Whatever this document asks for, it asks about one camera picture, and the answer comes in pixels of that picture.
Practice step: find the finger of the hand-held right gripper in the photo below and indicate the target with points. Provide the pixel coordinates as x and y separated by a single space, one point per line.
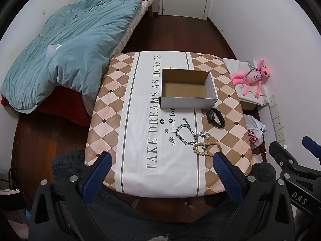
282 154
312 145

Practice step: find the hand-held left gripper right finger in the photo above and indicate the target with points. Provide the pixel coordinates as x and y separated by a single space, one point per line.
227 178

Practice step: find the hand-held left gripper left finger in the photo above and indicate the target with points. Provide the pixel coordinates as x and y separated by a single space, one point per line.
100 173

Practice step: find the black smartwatch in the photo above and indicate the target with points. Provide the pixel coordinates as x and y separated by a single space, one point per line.
216 119

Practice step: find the cardboard box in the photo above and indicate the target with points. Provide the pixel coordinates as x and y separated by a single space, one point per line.
185 101

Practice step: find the white and red plastic bag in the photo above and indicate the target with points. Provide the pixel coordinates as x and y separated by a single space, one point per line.
254 133

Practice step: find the checked printed tablecloth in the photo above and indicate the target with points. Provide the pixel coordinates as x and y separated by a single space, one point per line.
140 130

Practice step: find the dark fluffy cloth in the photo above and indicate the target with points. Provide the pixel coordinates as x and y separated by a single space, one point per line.
175 231

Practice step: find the red cloth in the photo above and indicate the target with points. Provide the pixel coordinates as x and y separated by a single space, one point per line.
57 103

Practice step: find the pink plush toy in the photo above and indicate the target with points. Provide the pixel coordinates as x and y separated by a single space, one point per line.
253 76

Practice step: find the light blue duvet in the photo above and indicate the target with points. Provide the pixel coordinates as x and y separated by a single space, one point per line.
70 45

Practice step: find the bed with patterned sheet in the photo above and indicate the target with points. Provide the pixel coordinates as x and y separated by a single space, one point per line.
130 32

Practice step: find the white wall socket strip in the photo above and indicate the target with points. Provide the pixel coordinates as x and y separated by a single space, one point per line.
277 123

